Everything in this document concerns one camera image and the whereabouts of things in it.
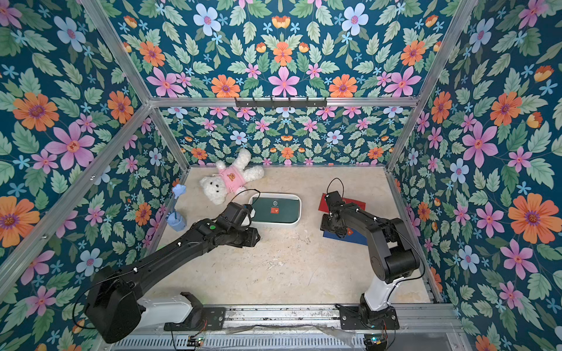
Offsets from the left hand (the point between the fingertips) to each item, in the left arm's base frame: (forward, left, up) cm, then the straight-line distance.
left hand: (260, 236), depth 81 cm
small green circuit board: (-35, -37, -13) cm, 53 cm away
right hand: (+7, -28, -10) cm, 31 cm away
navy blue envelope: (+4, -39, -14) cm, 41 cm away
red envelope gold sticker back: (+20, -28, -12) cm, 36 cm away
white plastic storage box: (+27, -5, -10) cm, 29 cm away
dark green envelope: (+16, -5, -7) cm, 18 cm away
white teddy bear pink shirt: (+33, +17, -3) cm, 37 cm away
